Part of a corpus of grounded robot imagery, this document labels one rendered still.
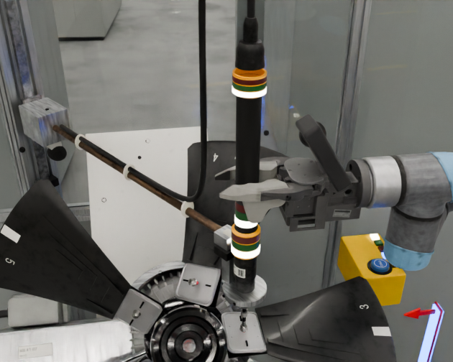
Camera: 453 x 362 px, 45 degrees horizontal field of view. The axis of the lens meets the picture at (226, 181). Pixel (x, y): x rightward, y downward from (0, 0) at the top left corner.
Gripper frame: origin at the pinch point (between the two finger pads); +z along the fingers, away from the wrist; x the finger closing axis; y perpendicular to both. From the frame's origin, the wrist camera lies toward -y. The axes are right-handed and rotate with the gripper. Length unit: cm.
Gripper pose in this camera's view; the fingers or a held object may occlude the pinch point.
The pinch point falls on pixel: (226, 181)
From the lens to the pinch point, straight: 75.7
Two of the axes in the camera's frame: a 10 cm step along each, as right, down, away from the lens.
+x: -1.5, -5.1, 8.4
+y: -0.1, 8.5, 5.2
